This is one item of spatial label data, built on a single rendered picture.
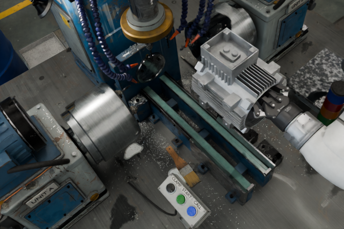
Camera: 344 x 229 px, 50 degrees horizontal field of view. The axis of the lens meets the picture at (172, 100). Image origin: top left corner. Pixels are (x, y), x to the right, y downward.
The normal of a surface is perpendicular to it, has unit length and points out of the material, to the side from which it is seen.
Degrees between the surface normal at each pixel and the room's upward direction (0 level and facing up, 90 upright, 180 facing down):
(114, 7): 90
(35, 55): 0
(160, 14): 0
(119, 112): 39
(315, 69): 0
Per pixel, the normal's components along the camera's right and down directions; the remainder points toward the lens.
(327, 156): -0.47, -0.07
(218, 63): -0.76, 0.57
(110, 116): 0.25, -0.15
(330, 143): -0.41, -0.31
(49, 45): -0.11, -0.55
